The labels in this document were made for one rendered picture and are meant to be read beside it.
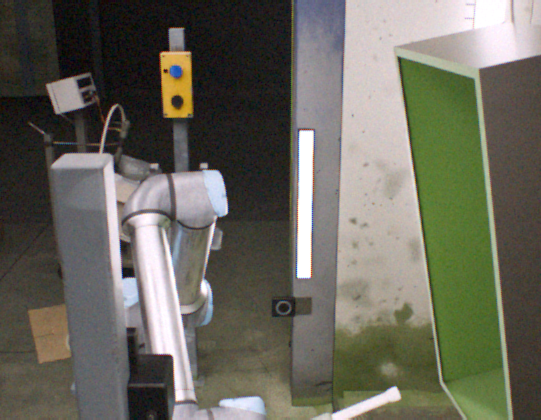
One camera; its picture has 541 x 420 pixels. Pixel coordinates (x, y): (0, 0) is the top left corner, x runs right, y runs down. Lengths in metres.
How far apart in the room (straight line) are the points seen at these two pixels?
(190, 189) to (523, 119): 0.77
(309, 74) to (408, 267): 0.91
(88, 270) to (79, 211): 0.06
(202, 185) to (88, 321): 0.94
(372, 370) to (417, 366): 0.20
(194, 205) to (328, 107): 1.11
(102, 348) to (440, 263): 1.69
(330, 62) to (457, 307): 1.01
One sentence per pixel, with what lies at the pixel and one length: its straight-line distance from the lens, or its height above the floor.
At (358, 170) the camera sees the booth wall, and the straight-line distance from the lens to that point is 2.65.
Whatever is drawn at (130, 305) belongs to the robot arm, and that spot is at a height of 0.88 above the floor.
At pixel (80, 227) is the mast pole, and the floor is 1.58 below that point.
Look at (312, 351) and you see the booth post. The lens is 2.95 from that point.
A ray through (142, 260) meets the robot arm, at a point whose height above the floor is 1.22.
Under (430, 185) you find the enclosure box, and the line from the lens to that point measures 2.16.
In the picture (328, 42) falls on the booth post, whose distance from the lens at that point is 2.54.
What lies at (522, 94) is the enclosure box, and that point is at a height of 1.58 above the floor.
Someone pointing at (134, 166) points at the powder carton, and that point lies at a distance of 4.42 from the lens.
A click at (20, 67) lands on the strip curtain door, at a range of 12.16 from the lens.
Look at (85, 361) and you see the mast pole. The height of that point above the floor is 1.43.
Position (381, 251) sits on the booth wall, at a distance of 2.78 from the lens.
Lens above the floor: 1.80
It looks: 18 degrees down
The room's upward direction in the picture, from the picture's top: straight up
